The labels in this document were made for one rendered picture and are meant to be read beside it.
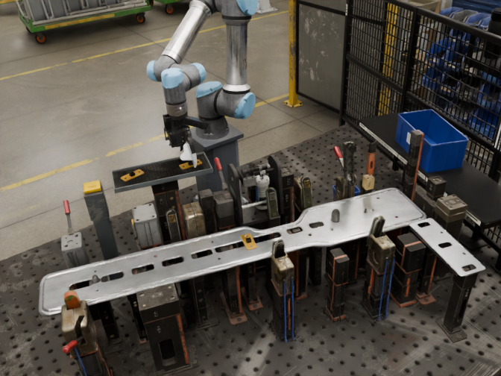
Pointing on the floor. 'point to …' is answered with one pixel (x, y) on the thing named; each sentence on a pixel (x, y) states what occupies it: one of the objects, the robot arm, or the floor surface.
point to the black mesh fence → (479, 239)
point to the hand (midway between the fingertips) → (189, 159)
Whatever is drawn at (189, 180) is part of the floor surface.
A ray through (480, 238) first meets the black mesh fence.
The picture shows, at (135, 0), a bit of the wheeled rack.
